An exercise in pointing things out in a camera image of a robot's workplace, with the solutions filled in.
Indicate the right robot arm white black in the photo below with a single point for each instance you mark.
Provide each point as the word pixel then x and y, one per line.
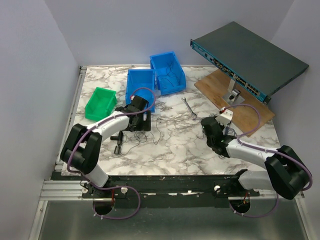
pixel 283 171

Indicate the blue plastic bin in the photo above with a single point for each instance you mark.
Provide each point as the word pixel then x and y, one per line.
pixel 169 75
pixel 139 78

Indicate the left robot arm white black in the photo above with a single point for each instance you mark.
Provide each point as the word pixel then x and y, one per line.
pixel 82 147

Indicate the small silver wrench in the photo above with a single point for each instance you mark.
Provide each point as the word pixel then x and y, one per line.
pixel 193 115

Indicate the metal switch stand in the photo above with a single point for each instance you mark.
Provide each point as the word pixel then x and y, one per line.
pixel 233 96

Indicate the wooden board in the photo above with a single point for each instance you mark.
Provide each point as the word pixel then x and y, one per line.
pixel 214 86

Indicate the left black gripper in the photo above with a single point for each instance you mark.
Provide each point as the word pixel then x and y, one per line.
pixel 144 125

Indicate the black T-handle tool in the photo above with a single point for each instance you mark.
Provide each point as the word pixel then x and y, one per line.
pixel 119 139

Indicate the blue plastic bin left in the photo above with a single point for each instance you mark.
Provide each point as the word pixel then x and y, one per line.
pixel 139 78

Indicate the blue plastic bin right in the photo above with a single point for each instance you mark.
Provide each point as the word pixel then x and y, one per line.
pixel 169 75

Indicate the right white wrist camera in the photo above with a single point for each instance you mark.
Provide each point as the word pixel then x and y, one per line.
pixel 225 116

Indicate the aluminium frame rail left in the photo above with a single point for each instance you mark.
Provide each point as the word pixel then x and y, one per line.
pixel 81 77

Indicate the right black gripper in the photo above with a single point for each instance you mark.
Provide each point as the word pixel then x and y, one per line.
pixel 221 126

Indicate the dark network switch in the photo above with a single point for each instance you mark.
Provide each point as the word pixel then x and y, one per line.
pixel 251 61

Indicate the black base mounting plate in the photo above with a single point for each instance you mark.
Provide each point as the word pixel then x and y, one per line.
pixel 162 191

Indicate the green plastic bin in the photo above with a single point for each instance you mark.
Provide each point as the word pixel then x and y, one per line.
pixel 101 104

